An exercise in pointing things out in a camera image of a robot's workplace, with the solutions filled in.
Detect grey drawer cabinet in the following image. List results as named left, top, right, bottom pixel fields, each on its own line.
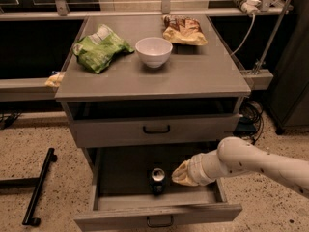
left=54, top=14, right=252, bottom=232

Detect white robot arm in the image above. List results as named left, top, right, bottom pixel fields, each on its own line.
left=172, top=137, right=309, bottom=197

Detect black cable bundle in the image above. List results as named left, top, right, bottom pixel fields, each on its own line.
left=233, top=101, right=265, bottom=145

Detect closed upper grey drawer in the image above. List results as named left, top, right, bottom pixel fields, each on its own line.
left=70, top=114, right=239, bottom=148

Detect black metal floor stand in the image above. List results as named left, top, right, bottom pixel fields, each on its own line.
left=0, top=148, right=58, bottom=227

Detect white power cable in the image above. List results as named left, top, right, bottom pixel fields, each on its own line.
left=229, top=13, right=257, bottom=57

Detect dark grey side cabinet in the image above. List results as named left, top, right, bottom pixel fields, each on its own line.
left=266, top=0, right=309, bottom=134

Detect white power strip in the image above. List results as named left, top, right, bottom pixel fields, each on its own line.
left=232, top=0, right=261, bottom=15

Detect white bowl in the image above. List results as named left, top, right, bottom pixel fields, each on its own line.
left=135, top=37, right=173, bottom=69

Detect small yellow snack bag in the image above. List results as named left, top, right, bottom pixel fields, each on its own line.
left=45, top=72, right=65, bottom=88

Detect open grey middle drawer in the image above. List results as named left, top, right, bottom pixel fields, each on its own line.
left=74, top=143, right=242, bottom=232

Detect grey metal rail frame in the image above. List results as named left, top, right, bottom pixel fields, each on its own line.
left=0, top=0, right=300, bottom=102

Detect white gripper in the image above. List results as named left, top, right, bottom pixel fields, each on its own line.
left=172, top=153, right=214, bottom=187

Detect brown yellow chip bag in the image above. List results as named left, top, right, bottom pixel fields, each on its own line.
left=162, top=15, right=208, bottom=46

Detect green chip bag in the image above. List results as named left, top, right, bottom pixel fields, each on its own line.
left=73, top=24, right=134, bottom=73

